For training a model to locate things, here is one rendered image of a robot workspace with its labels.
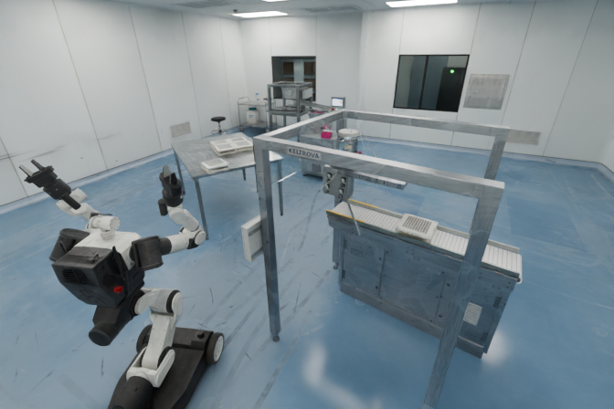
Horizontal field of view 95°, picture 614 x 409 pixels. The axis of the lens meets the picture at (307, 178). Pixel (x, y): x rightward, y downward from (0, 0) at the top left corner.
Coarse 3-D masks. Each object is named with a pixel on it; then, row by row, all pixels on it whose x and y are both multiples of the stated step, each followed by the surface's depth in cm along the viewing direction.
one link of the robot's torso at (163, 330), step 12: (180, 300) 186; (156, 312) 186; (180, 312) 187; (156, 324) 182; (168, 324) 182; (156, 336) 180; (168, 336) 183; (156, 348) 177; (168, 348) 181; (144, 360) 174; (156, 360) 173
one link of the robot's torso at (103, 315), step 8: (136, 288) 150; (120, 304) 140; (128, 304) 144; (96, 312) 139; (104, 312) 139; (112, 312) 138; (120, 312) 139; (96, 320) 138; (104, 320) 137; (112, 320) 137; (120, 320) 139; (128, 320) 146; (96, 328) 134; (104, 328) 135; (112, 328) 137; (120, 328) 140; (96, 336) 134; (104, 336) 133; (112, 336) 136; (104, 344) 136
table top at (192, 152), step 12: (240, 132) 469; (180, 144) 410; (192, 144) 409; (204, 144) 409; (180, 156) 362; (192, 156) 362; (204, 156) 362; (216, 156) 362; (228, 156) 361; (240, 156) 361; (252, 156) 361; (192, 168) 325; (240, 168) 329
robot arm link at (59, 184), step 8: (48, 168) 136; (32, 176) 134; (40, 176) 135; (48, 176) 137; (56, 176) 140; (40, 184) 137; (48, 184) 138; (56, 184) 139; (64, 184) 143; (48, 192) 139; (56, 192) 140
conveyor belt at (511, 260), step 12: (360, 216) 231; (372, 216) 231; (384, 216) 230; (432, 240) 201; (444, 240) 201; (456, 240) 201; (468, 240) 201; (492, 252) 189; (504, 252) 189; (504, 264) 178; (516, 264) 178
